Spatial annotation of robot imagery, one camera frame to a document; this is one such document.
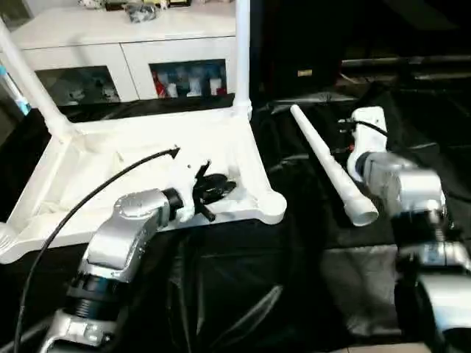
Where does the white plastic table leg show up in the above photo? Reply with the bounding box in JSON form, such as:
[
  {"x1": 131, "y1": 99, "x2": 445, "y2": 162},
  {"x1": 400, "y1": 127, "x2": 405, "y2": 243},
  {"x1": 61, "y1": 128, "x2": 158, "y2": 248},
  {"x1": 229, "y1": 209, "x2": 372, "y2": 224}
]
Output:
[
  {"x1": 233, "y1": 0, "x2": 253, "y2": 120},
  {"x1": 0, "y1": 18, "x2": 76, "y2": 142},
  {"x1": 289, "y1": 104, "x2": 380, "y2": 227}
]

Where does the grey crumpled object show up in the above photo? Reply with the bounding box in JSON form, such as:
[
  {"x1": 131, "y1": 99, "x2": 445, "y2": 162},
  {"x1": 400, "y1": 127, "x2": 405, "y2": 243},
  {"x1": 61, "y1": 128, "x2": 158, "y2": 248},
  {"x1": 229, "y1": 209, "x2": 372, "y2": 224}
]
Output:
[{"x1": 125, "y1": 2, "x2": 160, "y2": 23}]

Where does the black work mat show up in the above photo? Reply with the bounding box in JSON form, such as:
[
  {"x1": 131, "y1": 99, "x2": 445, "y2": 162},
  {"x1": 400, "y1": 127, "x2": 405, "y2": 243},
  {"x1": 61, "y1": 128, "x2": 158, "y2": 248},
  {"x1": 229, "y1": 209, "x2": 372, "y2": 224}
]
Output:
[{"x1": 0, "y1": 85, "x2": 471, "y2": 353}]

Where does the white glass-door cabinet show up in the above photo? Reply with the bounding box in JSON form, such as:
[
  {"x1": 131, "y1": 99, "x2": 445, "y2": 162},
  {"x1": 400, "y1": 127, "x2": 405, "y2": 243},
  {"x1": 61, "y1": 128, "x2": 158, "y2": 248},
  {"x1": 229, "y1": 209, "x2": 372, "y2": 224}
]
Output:
[{"x1": 4, "y1": 0, "x2": 245, "y2": 111}]

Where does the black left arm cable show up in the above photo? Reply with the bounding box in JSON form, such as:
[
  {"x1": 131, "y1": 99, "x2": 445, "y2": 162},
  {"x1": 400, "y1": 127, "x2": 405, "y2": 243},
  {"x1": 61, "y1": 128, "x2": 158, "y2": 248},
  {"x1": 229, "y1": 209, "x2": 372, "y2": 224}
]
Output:
[{"x1": 13, "y1": 147, "x2": 181, "y2": 353}]

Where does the grey curtain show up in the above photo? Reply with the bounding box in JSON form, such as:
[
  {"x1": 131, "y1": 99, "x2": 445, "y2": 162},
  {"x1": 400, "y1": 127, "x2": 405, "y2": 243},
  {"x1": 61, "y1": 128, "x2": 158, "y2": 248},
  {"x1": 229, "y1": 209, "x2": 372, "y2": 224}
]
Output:
[{"x1": 0, "y1": 63, "x2": 32, "y2": 122}]

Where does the black case with yellow label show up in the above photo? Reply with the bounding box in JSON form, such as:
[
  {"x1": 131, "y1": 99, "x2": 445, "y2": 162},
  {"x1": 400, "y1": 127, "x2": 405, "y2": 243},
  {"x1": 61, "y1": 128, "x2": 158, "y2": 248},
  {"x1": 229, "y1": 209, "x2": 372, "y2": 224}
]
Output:
[{"x1": 250, "y1": 0, "x2": 471, "y2": 96}]

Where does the white upturned plastic table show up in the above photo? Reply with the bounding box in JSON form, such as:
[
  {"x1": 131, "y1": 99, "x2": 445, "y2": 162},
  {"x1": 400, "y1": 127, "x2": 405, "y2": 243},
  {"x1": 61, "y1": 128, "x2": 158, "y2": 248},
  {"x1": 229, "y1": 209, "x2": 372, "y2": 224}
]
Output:
[{"x1": 0, "y1": 107, "x2": 288, "y2": 265}]

